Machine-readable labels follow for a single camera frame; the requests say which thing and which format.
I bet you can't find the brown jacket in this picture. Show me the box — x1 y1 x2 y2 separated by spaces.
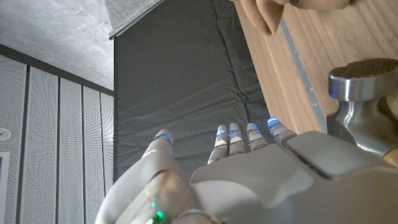
229 0 352 37

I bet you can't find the steel meat mallet head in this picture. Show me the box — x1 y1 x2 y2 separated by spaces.
326 58 398 167

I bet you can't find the black backdrop curtain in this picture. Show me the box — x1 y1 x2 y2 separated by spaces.
113 0 274 183

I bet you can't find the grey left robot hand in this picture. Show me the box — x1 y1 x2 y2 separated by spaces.
95 117 398 224

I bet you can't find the grey tape strip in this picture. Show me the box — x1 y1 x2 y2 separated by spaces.
279 17 329 134

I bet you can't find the white ceiling vent frame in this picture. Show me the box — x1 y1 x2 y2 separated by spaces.
0 151 10 224

